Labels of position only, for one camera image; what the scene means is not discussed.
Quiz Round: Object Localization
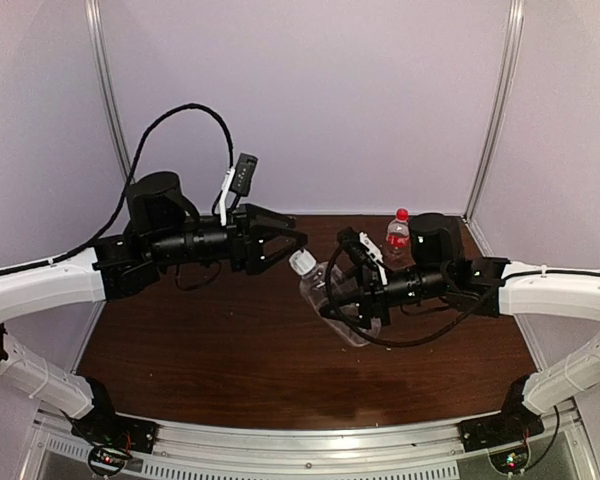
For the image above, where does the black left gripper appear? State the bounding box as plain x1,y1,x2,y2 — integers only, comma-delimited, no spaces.
149,202,308,274

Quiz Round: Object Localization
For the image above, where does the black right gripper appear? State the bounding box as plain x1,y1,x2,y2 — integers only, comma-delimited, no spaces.
320,261,450,330

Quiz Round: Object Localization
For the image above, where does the clear plastic bottle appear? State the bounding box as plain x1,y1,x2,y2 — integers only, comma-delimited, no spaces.
297,258,384,348

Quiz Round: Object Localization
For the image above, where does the red label soda bottle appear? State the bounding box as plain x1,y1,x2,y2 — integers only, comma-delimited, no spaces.
385,216,410,260

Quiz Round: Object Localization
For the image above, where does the red soda bottle cap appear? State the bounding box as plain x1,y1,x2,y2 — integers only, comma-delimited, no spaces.
395,208,409,222

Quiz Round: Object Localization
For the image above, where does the white bottle cap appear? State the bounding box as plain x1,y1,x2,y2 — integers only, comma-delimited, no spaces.
288,249,317,276

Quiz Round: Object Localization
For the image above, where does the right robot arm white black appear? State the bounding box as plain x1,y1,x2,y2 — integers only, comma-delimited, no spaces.
319,213,600,442

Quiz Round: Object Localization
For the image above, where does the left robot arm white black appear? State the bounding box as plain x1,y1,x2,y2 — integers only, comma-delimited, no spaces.
0,171,307,444

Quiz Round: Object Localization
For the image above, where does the right round circuit board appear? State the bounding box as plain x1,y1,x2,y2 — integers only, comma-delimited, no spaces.
488,443,531,476

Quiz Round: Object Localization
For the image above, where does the round circuit board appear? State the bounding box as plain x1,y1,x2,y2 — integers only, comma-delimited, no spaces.
488,443,531,476
87,444,133,477

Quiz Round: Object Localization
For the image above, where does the left round circuit board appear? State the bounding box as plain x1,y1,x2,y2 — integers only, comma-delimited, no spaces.
87,444,133,477

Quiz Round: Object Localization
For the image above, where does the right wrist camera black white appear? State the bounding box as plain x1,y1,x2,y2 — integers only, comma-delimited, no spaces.
337,227,386,284

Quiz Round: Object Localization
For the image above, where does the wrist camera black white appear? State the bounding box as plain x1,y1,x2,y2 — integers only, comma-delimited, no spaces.
337,227,386,284
217,153,258,226

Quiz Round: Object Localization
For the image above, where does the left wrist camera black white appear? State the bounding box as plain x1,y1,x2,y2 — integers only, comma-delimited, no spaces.
217,153,258,226

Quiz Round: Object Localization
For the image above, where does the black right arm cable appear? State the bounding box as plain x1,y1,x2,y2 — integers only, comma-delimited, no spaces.
324,239,501,349

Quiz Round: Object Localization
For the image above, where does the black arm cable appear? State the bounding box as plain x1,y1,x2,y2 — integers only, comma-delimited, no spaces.
324,239,501,349
74,102,236,251

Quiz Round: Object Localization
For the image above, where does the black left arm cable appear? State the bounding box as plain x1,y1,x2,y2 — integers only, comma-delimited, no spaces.
74,102,236,251

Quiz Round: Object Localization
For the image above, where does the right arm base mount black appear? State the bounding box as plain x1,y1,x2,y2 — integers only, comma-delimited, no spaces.
459,412,544,453

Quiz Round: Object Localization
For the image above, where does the aluminium front rail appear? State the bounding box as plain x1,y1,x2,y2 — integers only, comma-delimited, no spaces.
16,401,600,479

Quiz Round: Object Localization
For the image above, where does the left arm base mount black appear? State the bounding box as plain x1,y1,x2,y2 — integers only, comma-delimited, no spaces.
67,414,158,454

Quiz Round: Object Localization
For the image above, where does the left aluminium frame post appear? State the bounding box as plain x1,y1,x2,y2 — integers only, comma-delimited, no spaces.
84,0,132,179

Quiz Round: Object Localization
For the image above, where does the aluminium frame post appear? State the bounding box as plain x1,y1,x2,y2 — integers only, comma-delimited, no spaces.
84,0,132,179
465,0,526,221

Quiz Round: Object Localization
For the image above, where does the right aluminium frame post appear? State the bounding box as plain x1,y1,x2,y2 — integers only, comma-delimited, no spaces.
465,0,526,221

